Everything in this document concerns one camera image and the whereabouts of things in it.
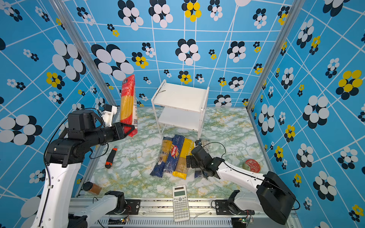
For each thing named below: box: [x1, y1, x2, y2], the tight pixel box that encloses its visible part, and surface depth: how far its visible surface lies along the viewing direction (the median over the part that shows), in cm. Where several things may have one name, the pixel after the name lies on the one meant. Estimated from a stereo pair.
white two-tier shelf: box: [151, 79, 210, 140], surface depth 81 cm
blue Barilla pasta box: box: [163, 134, 185, 172], surface depth 91 cm
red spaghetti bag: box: [120, 74, 138, 138], surface depth 62 cm
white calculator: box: [172, 184, 191, 223], surface depth 75 cm
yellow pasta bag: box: [172, 137, 196, 181], surface depth 88 cm
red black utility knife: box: [105, 145, 118, 169], surface depth 93 cm
